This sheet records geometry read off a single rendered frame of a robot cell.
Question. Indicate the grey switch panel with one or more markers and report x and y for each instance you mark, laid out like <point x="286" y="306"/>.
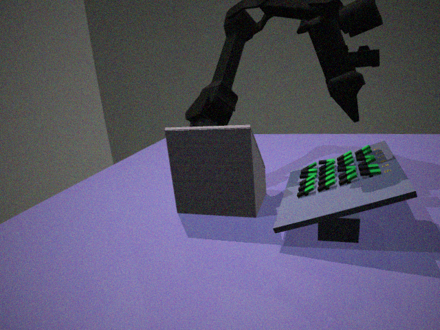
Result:
<point x="333" y="191"/>

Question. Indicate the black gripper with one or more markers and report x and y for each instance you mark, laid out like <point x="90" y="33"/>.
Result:
<point x="343" y="86"/>

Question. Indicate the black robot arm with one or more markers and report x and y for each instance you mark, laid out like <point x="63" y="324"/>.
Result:
<point x="323" y="19"/>

